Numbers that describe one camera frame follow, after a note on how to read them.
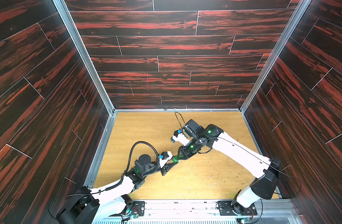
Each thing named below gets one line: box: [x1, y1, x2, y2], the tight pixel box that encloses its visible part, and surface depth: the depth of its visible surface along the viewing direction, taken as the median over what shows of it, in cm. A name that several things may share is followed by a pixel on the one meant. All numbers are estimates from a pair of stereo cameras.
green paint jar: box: [171, 155, 179, 163], surface depth 74 cm
